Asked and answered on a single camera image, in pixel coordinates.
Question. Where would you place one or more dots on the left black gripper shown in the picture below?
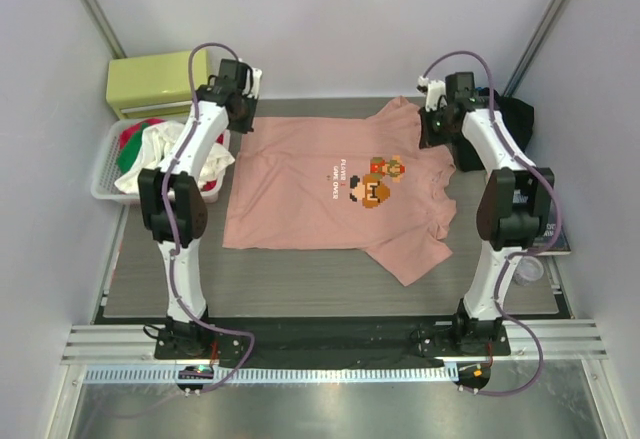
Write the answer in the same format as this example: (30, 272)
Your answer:
(247, 126)

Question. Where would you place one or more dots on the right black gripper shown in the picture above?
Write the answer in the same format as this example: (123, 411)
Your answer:
(430, 139)

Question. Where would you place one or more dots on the pink printed t-shirt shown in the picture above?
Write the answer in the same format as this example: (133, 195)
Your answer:
(320, 183)

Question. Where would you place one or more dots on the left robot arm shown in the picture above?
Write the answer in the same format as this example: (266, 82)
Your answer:
(175, 212)

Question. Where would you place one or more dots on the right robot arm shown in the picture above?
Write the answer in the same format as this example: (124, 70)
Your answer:
(512, 213)

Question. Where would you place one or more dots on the black folded t-shirt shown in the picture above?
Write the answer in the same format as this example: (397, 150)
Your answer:
(518, 118)

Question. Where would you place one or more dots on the yellow-green drawer box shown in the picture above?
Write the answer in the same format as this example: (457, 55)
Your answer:
(149, 86)

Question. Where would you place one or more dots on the white t-shirt in basket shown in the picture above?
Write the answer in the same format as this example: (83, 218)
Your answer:
(155, 149)

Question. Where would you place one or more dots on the red green garment in basket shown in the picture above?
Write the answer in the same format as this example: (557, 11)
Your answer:
(132, 144)

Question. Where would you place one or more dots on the white plastic basket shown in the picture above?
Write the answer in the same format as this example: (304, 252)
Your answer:
(106, 171)

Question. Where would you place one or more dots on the clear plastic cup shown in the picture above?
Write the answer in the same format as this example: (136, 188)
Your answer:
(528, 271)

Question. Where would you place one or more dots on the dark blue book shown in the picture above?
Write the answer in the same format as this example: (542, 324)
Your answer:
(542, 243)

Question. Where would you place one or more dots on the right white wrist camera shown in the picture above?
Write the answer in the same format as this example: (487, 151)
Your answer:
(434, 92)

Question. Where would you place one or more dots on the left aluminium corner post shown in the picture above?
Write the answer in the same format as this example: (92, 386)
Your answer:
(104, 28)

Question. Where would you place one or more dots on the aluminium corner post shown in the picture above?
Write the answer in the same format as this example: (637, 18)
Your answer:
(104, 28)
(541, 34)

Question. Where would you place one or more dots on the right aluminium corner post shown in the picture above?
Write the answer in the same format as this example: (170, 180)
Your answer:
(541, 34)

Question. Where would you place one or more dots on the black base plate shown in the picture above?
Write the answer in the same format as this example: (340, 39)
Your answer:
(325, 343)

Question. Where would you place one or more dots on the aluminium frame rail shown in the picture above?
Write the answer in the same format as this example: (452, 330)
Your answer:
(127, 344)

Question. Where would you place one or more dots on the slotted cable duct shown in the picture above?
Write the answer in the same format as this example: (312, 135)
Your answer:
(201, 375)

